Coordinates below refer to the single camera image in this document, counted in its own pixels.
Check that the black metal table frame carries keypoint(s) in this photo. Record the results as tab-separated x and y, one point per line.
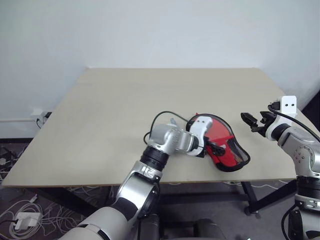
250	197

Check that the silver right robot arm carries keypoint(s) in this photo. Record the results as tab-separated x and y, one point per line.
300	147

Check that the white power strip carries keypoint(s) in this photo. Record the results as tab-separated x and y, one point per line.
26	220

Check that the dark rounded shape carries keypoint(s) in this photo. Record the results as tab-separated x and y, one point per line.
208	229

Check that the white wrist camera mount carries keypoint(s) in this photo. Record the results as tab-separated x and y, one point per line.
288	105
200	128

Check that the red black paddle case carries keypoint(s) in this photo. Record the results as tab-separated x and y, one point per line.
237	150

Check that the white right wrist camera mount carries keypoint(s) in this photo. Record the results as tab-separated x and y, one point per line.
288	105

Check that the white wall socket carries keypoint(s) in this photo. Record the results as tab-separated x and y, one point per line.
37	111

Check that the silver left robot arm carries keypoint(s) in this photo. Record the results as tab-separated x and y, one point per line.
140	185

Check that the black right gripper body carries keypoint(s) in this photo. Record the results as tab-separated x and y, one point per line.
261	126

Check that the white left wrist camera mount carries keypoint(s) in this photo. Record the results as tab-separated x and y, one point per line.
200	128

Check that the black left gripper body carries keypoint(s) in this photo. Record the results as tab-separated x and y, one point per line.
207	146

